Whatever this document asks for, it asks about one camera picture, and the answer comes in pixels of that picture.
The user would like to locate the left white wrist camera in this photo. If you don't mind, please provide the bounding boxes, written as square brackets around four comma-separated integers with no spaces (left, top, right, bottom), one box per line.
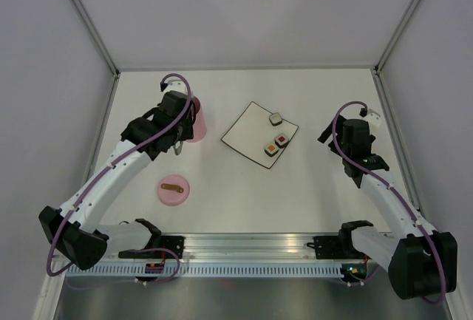
[160,78,188,95]

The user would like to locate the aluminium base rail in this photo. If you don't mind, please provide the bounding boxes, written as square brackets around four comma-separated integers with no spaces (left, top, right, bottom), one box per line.
[51,231,452,262]

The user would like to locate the sushi roll white centre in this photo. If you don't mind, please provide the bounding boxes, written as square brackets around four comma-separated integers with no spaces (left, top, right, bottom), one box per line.
[268,112,283,126]

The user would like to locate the white slotted cable duct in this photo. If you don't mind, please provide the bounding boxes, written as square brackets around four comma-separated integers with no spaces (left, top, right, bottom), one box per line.
[67,262,343,279]

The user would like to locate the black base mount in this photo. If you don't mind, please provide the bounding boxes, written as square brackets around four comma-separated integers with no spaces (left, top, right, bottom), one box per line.
[313,235,346,260]
[118,235,186,259]

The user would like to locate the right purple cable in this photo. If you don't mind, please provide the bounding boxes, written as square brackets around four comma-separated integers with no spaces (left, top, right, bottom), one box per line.
[331,101,448,304]

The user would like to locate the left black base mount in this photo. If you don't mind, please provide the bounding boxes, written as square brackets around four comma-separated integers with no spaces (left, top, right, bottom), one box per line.
[118,235,186,259]

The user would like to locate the white square plate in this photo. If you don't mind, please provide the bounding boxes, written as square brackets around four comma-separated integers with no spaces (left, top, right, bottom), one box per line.
[221,101,299,169]

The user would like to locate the sushi roll orange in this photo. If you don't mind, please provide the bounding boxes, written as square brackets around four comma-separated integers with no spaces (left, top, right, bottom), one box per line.
[264,143,279,157]

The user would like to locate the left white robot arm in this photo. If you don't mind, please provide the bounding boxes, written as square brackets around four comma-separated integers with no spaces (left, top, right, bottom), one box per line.
[38,90,196,270]

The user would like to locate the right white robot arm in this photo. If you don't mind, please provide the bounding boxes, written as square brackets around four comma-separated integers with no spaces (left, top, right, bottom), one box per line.
[318,116,458,299]

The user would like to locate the pink cylindrical lunch container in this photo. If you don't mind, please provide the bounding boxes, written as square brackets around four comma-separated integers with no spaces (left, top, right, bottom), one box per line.
[186,96,207,143]

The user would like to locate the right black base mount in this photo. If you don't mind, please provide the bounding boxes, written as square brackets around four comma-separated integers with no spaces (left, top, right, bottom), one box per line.
[313,235,346,260]

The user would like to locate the metal tongs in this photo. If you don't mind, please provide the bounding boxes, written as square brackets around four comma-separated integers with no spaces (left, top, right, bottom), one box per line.
[173,141,183,156]

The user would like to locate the pink round container lid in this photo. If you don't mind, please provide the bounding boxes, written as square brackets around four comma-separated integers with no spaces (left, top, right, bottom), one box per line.
[157,174,191,207]

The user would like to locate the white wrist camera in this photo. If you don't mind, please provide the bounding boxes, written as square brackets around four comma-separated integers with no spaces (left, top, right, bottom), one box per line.
[160,78,188,95]
[359,107,382,128]

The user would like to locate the sushi roll red centre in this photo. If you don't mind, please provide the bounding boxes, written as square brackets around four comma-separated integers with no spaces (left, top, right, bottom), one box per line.
[274,134,290,149]

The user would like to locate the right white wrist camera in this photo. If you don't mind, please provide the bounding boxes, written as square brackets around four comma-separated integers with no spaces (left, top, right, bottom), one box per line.
[359,107,382,128]

